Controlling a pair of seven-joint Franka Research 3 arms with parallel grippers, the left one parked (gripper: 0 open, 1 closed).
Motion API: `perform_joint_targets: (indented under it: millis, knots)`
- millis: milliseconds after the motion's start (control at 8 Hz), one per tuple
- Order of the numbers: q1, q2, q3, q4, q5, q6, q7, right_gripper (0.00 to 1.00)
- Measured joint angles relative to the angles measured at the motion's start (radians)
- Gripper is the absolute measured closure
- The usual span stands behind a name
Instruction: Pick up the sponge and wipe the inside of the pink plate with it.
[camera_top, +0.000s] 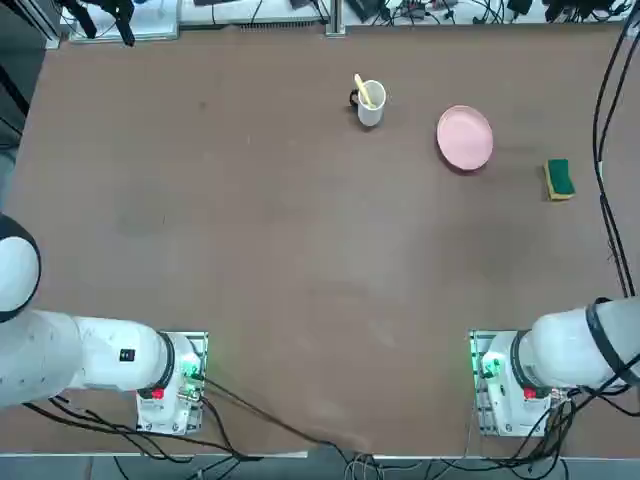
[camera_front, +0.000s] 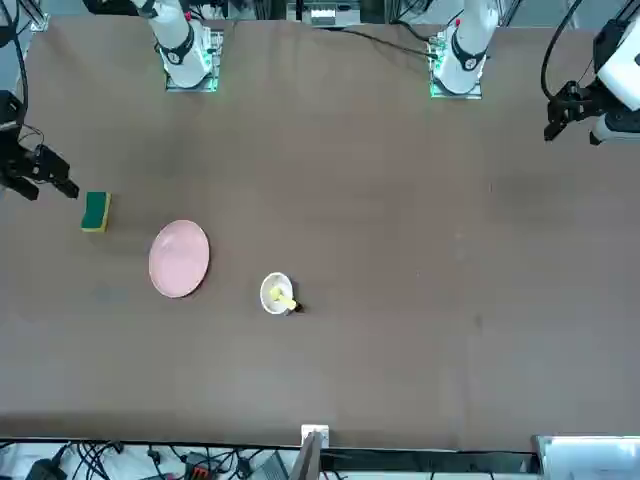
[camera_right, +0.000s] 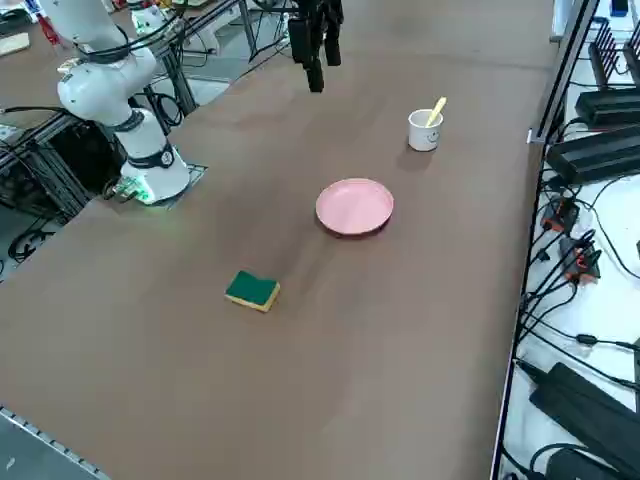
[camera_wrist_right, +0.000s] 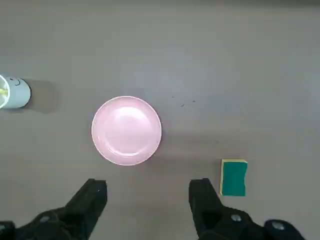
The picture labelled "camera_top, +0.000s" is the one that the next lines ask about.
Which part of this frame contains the pink plate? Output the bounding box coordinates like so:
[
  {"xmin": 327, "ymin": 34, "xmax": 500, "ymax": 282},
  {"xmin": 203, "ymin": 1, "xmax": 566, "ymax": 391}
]
[{"xmin": 436, "ymin": 104, "xmax": 495, "ymax": 172}]

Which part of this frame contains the white board tray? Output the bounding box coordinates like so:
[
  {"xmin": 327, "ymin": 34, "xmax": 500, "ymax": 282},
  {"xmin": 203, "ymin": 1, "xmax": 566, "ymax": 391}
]
[{"xmin": 68, "ymin": 0, "xmax": 180, "ymax": 42}]

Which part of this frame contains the aluminium camera post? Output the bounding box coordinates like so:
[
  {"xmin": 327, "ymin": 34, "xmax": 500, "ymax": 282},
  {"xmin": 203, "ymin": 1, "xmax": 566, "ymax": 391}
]
[{"xmin": 325, "ymin": 0, "xmax": 348, "ymax": 38}]

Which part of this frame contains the yellow spoon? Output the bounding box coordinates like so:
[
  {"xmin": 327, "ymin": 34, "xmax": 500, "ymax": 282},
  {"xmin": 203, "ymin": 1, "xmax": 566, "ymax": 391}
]
[{"xmin": 353, "ymin": 73, "xmax": 377, "ymax": 109}]

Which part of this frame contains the green and yellow sponge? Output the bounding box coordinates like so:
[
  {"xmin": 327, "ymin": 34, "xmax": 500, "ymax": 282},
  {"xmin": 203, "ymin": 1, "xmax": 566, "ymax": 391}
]
[{"xmin": 542, "ymin": 158, "xmax": 576, "ymax": 203}]

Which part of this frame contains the aluminium frame profile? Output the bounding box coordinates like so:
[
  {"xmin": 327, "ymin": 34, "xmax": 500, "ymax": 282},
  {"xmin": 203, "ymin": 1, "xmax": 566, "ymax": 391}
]
[{"xmin": 43, "ymin": 0, "xmax": 62, "ymax": 50}]

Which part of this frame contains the black cable across table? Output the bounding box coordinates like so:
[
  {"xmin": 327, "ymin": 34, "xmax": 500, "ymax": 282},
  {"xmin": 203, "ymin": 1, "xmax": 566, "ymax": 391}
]
[{"xmin": 202, "ymin": 377, "xmax": 366, "ymax": 454}]

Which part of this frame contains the dark grey adapter box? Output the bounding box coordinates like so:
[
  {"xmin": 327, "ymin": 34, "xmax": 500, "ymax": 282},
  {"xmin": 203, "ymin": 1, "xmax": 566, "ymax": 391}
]
[{"xmin": 347, "ymin": 0, "xmax": 392, "ymax": 22}]

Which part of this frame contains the power strip with red switches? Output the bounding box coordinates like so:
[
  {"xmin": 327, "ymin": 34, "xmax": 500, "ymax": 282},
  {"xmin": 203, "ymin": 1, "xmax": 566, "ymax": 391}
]
[{"xmin": 397, "ymin": 0, "xmax": 459, "ymax": 16}]

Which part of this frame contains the black stand bar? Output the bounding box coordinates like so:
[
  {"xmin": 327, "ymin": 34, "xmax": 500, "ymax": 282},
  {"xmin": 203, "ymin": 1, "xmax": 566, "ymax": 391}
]
[
  {"xmin": 58, "ymin": 0, "xmax": 99, "ymax": 40},
  {"xmin": 97, "ymin": 0, "xmax": 137, "ymax": 49}
]

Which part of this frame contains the white mug with black handle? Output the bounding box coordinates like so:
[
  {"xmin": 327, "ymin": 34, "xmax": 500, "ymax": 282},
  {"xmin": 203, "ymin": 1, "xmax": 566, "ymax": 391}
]
[{"xmin": 348, "ymin": 78, "xmax": 389, "ymax": 128}]

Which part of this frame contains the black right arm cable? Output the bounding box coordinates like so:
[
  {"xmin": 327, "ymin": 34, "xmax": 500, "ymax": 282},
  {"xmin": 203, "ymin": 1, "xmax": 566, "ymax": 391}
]
[{"xmin": 591, "ymin": 13, "xmax": 640, "ymax": 297}]

